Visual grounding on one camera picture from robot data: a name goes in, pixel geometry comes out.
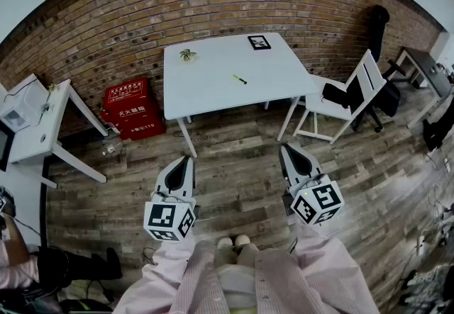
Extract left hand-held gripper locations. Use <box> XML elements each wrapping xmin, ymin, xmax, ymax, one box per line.
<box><xmin>143</xmin><ymin>155</ymin><xmax>198</xmax><ymax>243</ymax></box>

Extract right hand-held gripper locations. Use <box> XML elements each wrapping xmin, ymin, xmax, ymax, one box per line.
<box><xmin>279</xmin><ymin>143</ymin><xmax>345</xmax><ymax>227</ymax></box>

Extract person's right forearm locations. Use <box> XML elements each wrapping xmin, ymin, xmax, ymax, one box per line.
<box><xmin>293</xmin><ymin>223</ymin><xmax>381</xmax><ymax>314</ymax></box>

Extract person's left forearm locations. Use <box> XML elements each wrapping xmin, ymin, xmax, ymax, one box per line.
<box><xmin>112</xmin><ymin>230</ymin><xmax>199</xmax><ymax>314</ymax></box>

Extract white wooden chair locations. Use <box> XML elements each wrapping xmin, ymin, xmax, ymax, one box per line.
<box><xmin>292</xmin><ymin>48</ymin><xmax>388</xmax><ymax>145</ymax></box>

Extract red fire extinguisher box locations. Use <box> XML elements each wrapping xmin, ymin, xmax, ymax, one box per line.
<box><xmin>101</xmin><ymin>77</ymin><xmax>167</xmax><ymax>141</ymax></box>

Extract white square table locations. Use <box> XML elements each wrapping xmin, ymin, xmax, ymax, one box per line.
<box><xmin>162</xmin><ymin>32</ymin><xmax>320</xmax><ymax>159</ymax></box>

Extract person's legs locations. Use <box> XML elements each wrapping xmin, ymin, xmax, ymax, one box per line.
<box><xmin>36</xmin><ymin>246</ymin><xmax>123</xmax><ymax>289</ymax></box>
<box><xmin>214</xmin><ymin>242</ymin><xmax>260</xmax><ymax>314</ymax></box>

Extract person's torso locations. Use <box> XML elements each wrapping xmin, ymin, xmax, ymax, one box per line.
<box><xmin>170</xmin><ymin>240</ymin><xmax>355</xmax><ymax>314</ymax></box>

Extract small potted plant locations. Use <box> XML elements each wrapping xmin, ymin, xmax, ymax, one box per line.
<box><xmin>178</xmin><ymin>47</ymin><xmax>199</xmax><ymax>65</ymax></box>

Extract white side table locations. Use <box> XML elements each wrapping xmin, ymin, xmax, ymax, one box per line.
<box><xmin>0</xmin><ymin>73</ymin><xmax>108</xmax><ymax>190</ymax></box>

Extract black clothing heap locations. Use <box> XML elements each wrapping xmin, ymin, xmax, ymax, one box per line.
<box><xmin>421</xmin><ymin>95</ymin><xmax>454</xmax><ymax>152</ymax></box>

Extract small plant sprig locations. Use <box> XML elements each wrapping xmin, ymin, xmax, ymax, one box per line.
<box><xmin>39</xmin><ymin>82</ymin><xmax>60</xmax><ymax>119</ymax></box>

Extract black office chair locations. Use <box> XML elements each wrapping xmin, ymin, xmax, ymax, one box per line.
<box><xmin>350</xmin><ymin>4</ymin><xmax>402</xmax><ymax>134</ymax></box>

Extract dark-topped white-legged desk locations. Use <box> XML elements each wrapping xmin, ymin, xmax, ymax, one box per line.
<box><xmin>394</xmin><ymin>46</ymin><xmax>454</xmax><ymax>130</ymax></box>

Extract clear plastic box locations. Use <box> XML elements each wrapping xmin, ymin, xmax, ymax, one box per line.
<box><xmin>0</xmin><ymin>73</ymin><xmax>49</xmax><ymax>129</ymax></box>

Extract black monitor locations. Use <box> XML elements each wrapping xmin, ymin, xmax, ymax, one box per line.
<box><xmin>0</xmin><ymin>127</ymin><xmax>15</xmax><ymax>173</ymax></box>

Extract black picture frame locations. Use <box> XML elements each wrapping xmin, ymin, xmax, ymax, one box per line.
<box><xmin>246</xmin><ymin>34</ymin><xmax>272</xmax><ymax>52</ymax></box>

